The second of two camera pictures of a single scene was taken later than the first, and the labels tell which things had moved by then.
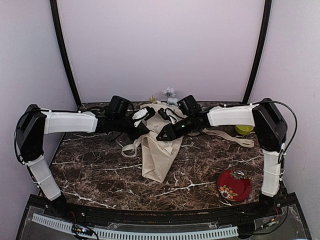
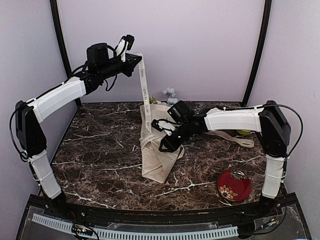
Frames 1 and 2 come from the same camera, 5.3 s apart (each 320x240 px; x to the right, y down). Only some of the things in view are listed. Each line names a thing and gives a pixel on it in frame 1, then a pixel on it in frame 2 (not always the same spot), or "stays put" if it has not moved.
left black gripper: (142, 129) -> (131, 63)
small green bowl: (244, 129) stays put
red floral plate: (234, 185) stays put
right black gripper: (170, 132) -> (172, 146)
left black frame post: (61, 39) stays put
